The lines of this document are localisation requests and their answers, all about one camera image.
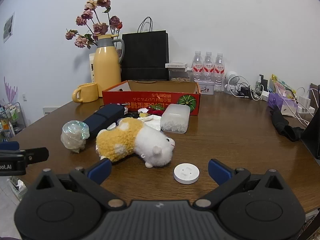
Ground white charger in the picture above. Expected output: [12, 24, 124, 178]
[297, 95, 314, 115]

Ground tangle of cables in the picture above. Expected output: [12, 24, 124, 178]
[235, 82, 267, 102]

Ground yellow mug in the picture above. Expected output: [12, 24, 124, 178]
[72, 82, 99, 103]

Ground dark blue pouch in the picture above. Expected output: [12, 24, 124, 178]
[82, 104, 125, 139]

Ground flat white box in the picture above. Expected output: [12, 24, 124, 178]
[165, 62, 188, 69]

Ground clear water bottle red label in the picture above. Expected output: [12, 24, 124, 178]
[214, 53, 225, 92]
[203, 52, 215, 82]
[192, 51, 203, 82]

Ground purple tissue pack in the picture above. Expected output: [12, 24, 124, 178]
[268, 92, 298, 117]

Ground colourful snack bag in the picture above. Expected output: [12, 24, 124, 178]
[271, 74, 297, 98]

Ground yellow thermos jug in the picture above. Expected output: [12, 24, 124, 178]
[93, 34, 125, 98]

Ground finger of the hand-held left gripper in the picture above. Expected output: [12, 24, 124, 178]
[0, 147, 49, 165]
[0, 141, 20, 151]

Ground translucent plastic box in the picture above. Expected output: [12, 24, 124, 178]
[160, 104, 190, 133]

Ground iridescent plastic bag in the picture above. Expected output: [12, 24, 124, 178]
[61, 120, 90, 153]

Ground red cardboard box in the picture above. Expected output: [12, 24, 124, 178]
[102, 80, 201, 116]

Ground small printed tin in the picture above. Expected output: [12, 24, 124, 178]
[197, 80, 215, 95]

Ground clear snack container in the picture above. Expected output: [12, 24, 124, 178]
[169, 69, 192, 82]

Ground yellow and white plush toy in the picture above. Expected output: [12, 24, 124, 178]
[96, 117, 176, 168]

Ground red knit rose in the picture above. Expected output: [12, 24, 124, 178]
[146, 104, 166, 112]

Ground wire storage rack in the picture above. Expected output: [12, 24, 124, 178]
[0, 102, 27, 142]

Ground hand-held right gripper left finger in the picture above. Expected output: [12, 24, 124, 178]
[35, 159, 125, 210]

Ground black paper bag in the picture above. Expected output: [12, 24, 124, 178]
[121, 17, 169, 81]

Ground dried pink roses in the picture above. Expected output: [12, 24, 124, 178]
[65, 0, 123, 49]

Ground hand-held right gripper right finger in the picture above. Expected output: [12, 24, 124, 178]
[194, 159, 285, 209]

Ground white round disc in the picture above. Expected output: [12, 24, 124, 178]
[174, 163, 200, 184]

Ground small white desk fan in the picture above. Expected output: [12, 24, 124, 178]
[224, 71, 241, 95]

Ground purple wall decal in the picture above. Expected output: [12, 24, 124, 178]
[3, 76, 18, 103]

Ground wall poster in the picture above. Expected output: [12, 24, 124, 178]
[3, 11, 15, 43]

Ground white wall vent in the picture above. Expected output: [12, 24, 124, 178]
[43, 107, 61, 116]

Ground black cloth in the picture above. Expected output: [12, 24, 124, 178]
[270, 105, 305, 142]

